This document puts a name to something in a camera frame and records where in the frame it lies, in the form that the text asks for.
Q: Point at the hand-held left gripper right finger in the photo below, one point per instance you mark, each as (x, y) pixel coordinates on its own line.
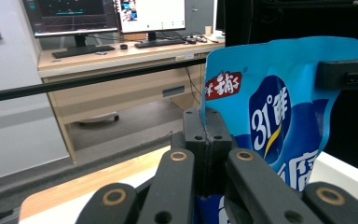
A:
(219, 137)

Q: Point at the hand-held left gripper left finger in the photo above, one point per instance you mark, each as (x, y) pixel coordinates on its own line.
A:
(194, 130)

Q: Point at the blue snack packet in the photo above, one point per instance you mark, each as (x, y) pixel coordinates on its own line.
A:
(292, 62)

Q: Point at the small black desk clutter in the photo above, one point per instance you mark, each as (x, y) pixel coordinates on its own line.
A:
(195, 39)

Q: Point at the short black keyboard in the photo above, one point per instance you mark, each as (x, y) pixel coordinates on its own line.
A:
(160, 43)

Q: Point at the light wooden desk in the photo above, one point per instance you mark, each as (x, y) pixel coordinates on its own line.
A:
(105, 93)

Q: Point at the paper cup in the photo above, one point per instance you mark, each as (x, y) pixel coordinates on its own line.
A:
(208, 30)

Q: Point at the black computer mouse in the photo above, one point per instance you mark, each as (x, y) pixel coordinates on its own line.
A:
(123, 46)

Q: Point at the white screen monitor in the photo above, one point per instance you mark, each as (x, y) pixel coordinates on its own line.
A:
(155, 15)

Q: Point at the long black keyboard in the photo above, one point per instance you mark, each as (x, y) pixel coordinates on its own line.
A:
(80, 51)

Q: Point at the dark screen monitor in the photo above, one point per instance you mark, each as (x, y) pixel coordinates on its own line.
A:
(71, 15)

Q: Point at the black metal rail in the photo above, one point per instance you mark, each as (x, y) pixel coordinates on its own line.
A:
(74, 82)

